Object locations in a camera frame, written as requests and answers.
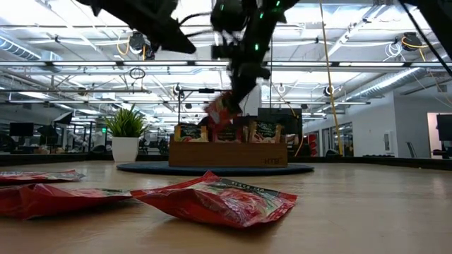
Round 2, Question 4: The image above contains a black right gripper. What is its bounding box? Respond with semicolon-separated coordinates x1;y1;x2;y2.
210;35;272;114

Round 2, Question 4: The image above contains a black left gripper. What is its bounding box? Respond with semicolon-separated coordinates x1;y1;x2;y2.
116;0;197;54

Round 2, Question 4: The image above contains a red strawberry tea packet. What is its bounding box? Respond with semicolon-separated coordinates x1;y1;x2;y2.
211;123;245;144
0;183;132;221
0;169;86;185
130;170;299;229
204;90;244;125

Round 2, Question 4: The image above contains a beige vanilla tea packet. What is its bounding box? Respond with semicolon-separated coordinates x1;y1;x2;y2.
248;121;283;144

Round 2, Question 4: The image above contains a wooden three-compartment tray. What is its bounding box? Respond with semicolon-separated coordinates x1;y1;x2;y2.
168;135;289;168

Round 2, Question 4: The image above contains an orange peach tea packet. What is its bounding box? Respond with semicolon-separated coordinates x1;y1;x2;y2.
174;123;209;143

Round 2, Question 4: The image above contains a round dark blue placemat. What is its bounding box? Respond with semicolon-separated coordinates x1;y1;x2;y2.
116;161;315;177

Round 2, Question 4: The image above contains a wide black monitor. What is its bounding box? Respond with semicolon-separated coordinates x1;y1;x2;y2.
257;107;304;135

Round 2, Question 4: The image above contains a red cabinet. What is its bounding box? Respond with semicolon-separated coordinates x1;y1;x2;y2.
306;133;319;157

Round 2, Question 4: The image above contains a green plant in white pot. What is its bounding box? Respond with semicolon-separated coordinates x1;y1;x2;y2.
105;104;149;163

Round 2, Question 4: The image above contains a black background frame rig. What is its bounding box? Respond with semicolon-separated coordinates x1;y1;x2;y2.
177;87;236;119

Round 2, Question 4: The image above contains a ceiling cable reel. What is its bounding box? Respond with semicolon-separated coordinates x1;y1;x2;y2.
401;31;424;52
127;30;156;60

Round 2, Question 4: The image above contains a yellow cable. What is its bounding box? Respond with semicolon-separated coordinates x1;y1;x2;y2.
317;0;344;156

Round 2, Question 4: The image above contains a silver ceiling duct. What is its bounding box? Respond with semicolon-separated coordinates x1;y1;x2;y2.
347;66;423;102

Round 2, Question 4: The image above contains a black wall screen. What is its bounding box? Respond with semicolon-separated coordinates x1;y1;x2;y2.
436;113;452;142

